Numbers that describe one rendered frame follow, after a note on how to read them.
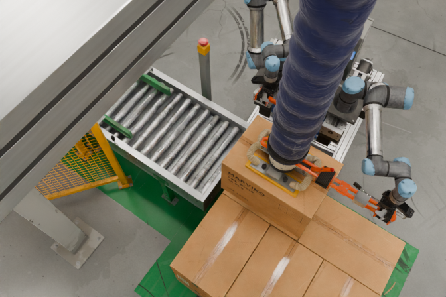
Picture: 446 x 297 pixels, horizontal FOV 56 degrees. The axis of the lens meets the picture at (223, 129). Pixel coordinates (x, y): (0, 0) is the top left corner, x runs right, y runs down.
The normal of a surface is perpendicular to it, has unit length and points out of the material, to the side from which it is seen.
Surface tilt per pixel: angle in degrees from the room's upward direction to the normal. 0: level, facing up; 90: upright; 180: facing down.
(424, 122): 0
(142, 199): 0
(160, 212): 0
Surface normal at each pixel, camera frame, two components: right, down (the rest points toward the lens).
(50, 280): 0.00, -0.48
